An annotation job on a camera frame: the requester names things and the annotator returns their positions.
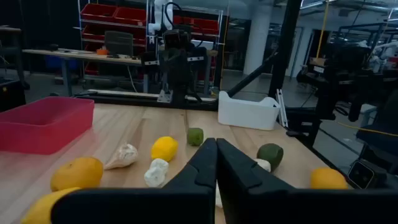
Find orange-yellow lemon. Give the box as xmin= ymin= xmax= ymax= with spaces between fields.
xmin=50 ymin=156 xmax=104 ymax=192
xmin=309 ymin=167 xmax=349 ymax=190

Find beige garlic bulb with stem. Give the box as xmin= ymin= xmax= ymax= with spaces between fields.
xmin=103 ymin=142 xmax=139 ymax=171

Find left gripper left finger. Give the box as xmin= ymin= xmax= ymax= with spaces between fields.
xmin=50 ymin=137 xmax=218 ymax=224

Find white pillar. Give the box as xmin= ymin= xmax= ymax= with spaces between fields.
xmin=243 ymin=0 xmax=275 ymax=77

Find blue storage box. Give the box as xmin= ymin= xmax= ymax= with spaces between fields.
xmin=44 ymin=55 xmax=79 ymax=70

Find silver mounting plate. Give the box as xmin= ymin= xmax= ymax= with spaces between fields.
xmin=156 ymin=89 xmax=174 ymax=104

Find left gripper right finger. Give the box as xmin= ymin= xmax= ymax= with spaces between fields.
xmin=216 ymin=138 xmax=398 ymax=224

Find red storage bin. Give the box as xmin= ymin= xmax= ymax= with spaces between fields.
xmin=113 ymin=6 xmax=147 ymax=27
xmin=80 ymin=2 xmax=118 ymax=22
xmin=172 ymin=15 xmax=220 ymax=35
xmin=81 ymin=24 xmax=106 ymax=40

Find light wooden plank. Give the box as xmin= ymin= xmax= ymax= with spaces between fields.
xmin=86 ymin=88 xmax=216 ymax=103

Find black aluminium table frame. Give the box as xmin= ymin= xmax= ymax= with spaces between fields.
xmin=73 ymin=0 xmax=324 ymax=150

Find yellow floor cable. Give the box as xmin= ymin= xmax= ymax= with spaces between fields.
xmin=336 ymin=121 xmax=398 ymax=138

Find white plastic bars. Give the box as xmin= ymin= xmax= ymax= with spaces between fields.
xmin=275 ymin=88 xmax=289 ymax=128

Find black cart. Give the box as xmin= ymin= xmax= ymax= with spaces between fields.
xmin=0 ymin=26 xmax=28 ymax=113

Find bright yellow lemon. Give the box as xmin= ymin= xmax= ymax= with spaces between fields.
xmin=150 ymin=136 xmax=180 ymax=163
xmin=20 ymin=186 xmax=82 ymax=224

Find white basket with curved rim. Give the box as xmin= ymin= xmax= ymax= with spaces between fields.
xmin=217 ymin=90 xmax=282 ymax=131

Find yellow hanging strap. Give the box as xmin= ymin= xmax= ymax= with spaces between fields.
xmin=315 ymin=0 xmax=331 ymax=60

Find cardboard box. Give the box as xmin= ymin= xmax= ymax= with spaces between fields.
xmin=308 ymin=56 xmax=328 ymax=67

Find metal shelving rack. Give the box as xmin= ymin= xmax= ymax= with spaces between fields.
xmin=76 ymin=0 xmax=225 ymax=94

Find black table-level camera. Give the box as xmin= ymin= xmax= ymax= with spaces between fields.
xmin=347 ymin=159 xmax=388 ymax=190

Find wooden workbench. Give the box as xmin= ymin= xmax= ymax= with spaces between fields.
xmin=21 ymin=47 xmax=143 ymax=97

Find black neighbouring robot station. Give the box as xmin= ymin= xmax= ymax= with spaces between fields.
xmin=295 ymin=21 xmax=398 ymax=125

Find red plastic bin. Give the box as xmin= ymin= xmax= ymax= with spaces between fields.
xmin=0 ymin=96 xmax=96 ymax=156

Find light green lime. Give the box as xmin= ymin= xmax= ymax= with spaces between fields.
xmin=186 ymin=127 xmax=205 ymax=147

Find dark green avocado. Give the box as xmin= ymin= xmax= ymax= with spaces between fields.
xmin=256 ymin=142 xmax=285 ymax=172

